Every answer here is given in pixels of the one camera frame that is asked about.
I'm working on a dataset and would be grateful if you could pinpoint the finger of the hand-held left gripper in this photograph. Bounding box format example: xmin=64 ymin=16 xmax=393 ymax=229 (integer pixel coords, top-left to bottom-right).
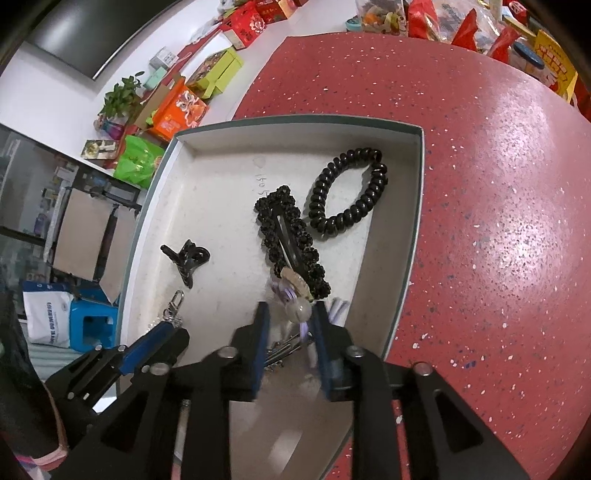
xmin=115 ymin=320 xmax=191 ymax=377

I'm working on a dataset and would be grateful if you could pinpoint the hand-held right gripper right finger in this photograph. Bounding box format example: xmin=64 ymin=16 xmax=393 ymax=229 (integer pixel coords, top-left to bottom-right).
xmin=310 ymin=304 xmax=532 ymax=480

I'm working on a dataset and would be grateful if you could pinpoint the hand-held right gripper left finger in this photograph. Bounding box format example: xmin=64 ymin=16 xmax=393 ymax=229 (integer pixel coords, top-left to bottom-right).
xmin=55 ymin=301 xmax=271 ymax=480

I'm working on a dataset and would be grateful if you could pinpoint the silver rhinestone hair clip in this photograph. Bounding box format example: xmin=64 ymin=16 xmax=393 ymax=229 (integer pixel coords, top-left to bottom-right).
xmin=263 ymin=335 xmax=305 ymax=370

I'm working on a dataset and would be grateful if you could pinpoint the white ribbon hair clip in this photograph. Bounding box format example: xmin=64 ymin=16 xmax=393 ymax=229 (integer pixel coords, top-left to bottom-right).
xmin=323 ymin=298 xmax=349 ymax=324

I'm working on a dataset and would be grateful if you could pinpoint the brown and purple beaded bracelet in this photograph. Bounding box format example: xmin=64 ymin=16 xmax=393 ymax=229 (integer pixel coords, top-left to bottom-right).
xmin=270 ymin=267 xmax=319 ymax=370

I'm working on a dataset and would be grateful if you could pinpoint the clear crystal bead keychain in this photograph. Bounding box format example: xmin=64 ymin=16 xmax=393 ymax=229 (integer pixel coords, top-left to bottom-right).
xmin=148 ymin=290 xmax=185 ymax=333

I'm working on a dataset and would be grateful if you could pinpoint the black beaded snap clip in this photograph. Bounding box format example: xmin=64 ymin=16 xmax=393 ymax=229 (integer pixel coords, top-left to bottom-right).
xmin=254 ymin=185 xmax=332 ymax=301

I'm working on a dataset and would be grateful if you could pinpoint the grey tray with white lining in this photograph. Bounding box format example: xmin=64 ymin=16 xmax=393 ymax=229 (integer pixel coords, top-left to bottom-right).
xmin=117 ymin=114 xmax=424 ymax=480

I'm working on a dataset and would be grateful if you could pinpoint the person's left forearm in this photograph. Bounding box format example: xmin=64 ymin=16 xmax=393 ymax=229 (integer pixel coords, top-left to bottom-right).
xmin=0 ymin=277 xmax=70 ymax=472

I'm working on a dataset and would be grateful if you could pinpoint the blue plastic stool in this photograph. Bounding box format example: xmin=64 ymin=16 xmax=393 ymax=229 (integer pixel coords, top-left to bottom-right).
xmin=69 ymin=298 xmax=118 ymax=349

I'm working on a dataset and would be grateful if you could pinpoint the white printed bag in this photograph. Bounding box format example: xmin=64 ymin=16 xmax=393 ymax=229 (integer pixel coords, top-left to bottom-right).
xmin=23 ymin=279 xmax=75 ymax=349

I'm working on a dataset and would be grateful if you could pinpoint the small black claw clip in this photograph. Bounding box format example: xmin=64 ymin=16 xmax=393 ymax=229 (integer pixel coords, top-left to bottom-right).
xmin=160 ymin=239 xmax=212 ymax=288

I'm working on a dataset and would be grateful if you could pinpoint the brown cardboard panel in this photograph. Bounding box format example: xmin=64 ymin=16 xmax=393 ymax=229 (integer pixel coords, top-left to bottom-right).
xmin=53 ymin=189 xmax=139 ymax=301

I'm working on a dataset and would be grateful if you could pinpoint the green plastic bag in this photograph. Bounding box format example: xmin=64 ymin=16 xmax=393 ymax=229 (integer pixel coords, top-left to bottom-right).
xmin=113 ymin=135 xmax=164 ymax=188

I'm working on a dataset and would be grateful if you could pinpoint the photo card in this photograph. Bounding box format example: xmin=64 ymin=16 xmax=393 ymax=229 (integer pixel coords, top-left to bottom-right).
xmin=82 ymin=138 xmax=118 ymax=160

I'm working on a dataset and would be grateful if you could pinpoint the orange box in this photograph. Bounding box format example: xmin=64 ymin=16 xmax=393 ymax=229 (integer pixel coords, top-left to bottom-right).
xmin=152 ymin=78 xmax=208 ymax=141

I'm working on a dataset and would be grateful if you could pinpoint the potted green plant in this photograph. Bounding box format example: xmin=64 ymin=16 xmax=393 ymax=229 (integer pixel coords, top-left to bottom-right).
xmin=99 ymin=74 xmax=144 ymax=121

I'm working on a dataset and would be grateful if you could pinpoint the small white box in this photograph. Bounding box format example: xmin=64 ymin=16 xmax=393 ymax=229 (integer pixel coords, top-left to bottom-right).
xmin=150 ymin=46 xmax=178 ymax=70

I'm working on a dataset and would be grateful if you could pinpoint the red floral gift box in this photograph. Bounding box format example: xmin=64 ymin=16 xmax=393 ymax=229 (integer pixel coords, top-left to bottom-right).
xmin=228 ymin=2 xmax=269 ymax=49

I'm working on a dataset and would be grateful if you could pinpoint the dark screen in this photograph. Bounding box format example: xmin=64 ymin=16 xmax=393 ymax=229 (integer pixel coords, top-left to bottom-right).
xmin=23 ymin=0 xmax=144 ymax=81

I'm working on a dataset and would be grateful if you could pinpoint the bowl of candy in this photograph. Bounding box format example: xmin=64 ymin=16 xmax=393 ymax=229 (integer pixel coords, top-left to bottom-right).
xmin=346 ymin=0 xmax=409 ymax=33

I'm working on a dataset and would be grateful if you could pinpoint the red snack packet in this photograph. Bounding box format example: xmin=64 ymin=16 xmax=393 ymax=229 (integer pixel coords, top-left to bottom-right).
xmin=489 ymin=25 xmax=522 ymax=63
xmin=450 ymin=9 xmax=478 ymax=47
xmin=406 ymin=0 xmax=439 ymax=40

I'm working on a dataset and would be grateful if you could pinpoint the jar with blue lid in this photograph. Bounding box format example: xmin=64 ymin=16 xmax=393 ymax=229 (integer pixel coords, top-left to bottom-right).
xmin=512 ymin=41 xmax=546 ymax=68

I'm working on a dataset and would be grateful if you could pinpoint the yellow box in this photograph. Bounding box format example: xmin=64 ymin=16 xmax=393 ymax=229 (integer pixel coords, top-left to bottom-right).
xmin=533 ymin=30 xmax=578 ymax=97

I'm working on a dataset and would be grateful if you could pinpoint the black spiral hair tie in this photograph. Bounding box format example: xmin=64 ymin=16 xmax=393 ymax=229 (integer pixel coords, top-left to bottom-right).
xmin=308 ymin=147 xmax=389 ymax=241

